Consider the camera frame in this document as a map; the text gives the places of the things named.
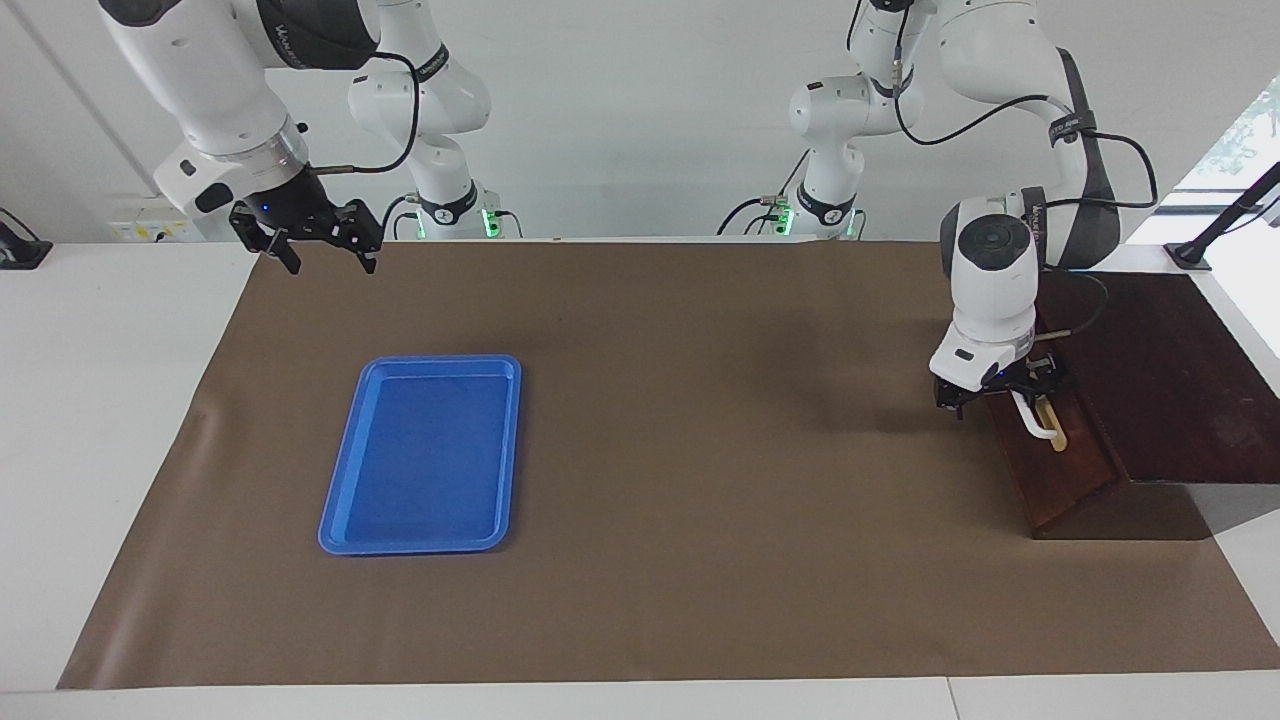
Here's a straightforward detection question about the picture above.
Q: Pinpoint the wooden drawer with white handle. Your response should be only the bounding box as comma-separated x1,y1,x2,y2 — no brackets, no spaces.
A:
1005,385,1123,511

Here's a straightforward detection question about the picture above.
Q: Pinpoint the white wall socket box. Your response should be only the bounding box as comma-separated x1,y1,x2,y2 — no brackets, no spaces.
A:
108,198,193,244

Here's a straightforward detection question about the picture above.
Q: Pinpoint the blue plastic tray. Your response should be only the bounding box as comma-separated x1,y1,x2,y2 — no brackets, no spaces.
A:
318,354,523,556

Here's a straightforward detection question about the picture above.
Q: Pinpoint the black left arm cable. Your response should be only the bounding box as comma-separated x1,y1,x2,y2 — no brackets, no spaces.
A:
848,0,1161,346

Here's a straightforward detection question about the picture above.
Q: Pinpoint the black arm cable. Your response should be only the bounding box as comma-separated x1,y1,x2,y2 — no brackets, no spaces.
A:
255,0,421,176
848,0,1161,346

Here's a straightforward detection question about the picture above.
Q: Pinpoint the black stand base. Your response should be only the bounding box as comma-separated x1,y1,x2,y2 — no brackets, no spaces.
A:
0,207,53,271

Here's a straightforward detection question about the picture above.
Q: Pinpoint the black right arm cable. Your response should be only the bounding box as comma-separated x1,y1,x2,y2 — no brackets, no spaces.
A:
255,0,421,176

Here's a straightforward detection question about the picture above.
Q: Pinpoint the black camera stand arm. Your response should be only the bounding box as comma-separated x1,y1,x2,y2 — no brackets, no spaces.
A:
1163,160,1280,273

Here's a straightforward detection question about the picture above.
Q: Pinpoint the brown table mat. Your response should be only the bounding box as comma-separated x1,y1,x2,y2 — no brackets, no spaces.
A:
57,238,1280,691

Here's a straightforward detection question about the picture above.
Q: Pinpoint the black base cable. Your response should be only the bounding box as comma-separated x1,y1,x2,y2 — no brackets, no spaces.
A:
718,195,796,237
380,195,421,241

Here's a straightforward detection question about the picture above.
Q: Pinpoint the dark wooden drawer cabinet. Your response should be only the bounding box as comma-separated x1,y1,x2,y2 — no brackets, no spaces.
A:
985,270,1280,541

